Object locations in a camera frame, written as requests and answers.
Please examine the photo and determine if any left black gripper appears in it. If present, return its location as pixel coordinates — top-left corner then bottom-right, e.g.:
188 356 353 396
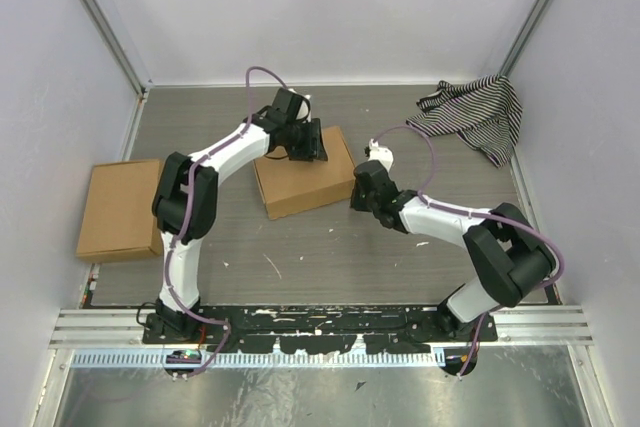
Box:
285 118 329 163

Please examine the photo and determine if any brown cardboard box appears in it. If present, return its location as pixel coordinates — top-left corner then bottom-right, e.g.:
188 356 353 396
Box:
76 159 163 264
254 126 355 220

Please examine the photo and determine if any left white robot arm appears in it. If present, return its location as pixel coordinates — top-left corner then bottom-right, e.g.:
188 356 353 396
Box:
152 115 328 344

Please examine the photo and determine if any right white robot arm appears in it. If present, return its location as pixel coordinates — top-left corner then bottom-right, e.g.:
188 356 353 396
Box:
350 161 559 342

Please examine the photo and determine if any folded brown cardboard box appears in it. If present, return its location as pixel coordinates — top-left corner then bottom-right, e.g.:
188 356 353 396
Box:
76 159 163 264

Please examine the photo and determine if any striped cloth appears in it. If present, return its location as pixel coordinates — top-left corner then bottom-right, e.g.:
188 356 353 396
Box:
406 75 523 168

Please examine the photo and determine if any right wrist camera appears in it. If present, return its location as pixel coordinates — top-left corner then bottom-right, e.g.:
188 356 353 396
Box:
354 141 394 179

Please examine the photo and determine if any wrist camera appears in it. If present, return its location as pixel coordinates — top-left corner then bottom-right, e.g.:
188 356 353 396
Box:
354 141 394 179
267 88 311 124

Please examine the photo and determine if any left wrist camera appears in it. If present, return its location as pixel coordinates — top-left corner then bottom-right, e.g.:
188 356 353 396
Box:
267 88 311 124

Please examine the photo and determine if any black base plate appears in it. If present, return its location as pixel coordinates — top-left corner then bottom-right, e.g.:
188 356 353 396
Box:
136 304 498 352

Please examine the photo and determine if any slotted cable duct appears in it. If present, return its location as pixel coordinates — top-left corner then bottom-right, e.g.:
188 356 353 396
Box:
70 348 445 369

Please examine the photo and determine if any left aluminium corner post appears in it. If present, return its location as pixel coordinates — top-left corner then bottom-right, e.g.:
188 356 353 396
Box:
80 0 152 97

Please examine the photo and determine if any aluminium corner post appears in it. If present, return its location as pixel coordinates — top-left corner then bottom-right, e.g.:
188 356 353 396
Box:
499 0 553 77
80 0 152 97

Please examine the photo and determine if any aluminium front rail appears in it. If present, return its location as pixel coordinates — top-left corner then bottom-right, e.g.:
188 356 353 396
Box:
50 305 593 353

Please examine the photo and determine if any right aluminium corner post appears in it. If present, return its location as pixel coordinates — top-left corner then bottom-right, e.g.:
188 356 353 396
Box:
499 0 553 77

